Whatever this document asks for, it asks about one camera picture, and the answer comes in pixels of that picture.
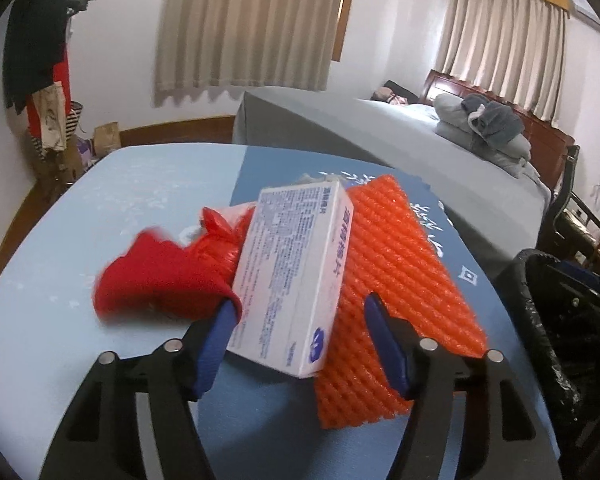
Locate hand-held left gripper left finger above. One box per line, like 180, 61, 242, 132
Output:
40, 300, 243, 480

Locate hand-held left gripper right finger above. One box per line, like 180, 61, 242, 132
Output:
362, 292, 563, 480

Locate trash bin with black liner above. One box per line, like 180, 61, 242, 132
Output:
510, 247, 600, 461

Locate large orange foam net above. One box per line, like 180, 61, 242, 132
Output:
312, 174, 488, 431

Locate red sock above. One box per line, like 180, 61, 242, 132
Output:
92, 229, 243, 322

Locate white printed cardboard box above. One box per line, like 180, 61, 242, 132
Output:
226, 180, 355, 380

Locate black office chair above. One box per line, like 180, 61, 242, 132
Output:
535, 145, 600, 266

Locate red wooden headboard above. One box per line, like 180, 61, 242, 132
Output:
420, 69, 576, 186

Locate blue tree print tablecloth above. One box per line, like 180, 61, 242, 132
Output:
195, 145, 536, 480

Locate dark grey clothes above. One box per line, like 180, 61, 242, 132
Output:
461, 92, 523, 148

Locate bed with grey sheet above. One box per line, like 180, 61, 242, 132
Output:
232, 87, 553, 281

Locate folded grey duvet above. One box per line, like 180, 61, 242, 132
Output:
432, 92, 541, 178

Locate brown paper bag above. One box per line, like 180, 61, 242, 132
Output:
92, 122, 121, 156

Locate black bag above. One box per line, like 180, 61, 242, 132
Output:
370, 80, 421, 107

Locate striped bag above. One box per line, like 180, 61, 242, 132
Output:
30, 102, 83, 161

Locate beige curtain behind headboard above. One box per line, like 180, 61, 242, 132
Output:
437, 0, 571, 123

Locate white printed tote bag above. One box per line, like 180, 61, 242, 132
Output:
32, 82, 68, 153

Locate hanging red garment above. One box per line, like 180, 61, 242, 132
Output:
25, 50, 73, 141

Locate beige curtain beside bed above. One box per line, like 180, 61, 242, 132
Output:
152, 0, 353, 108

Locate hanging black coat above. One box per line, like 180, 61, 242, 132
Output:
2, 0, 98, 111

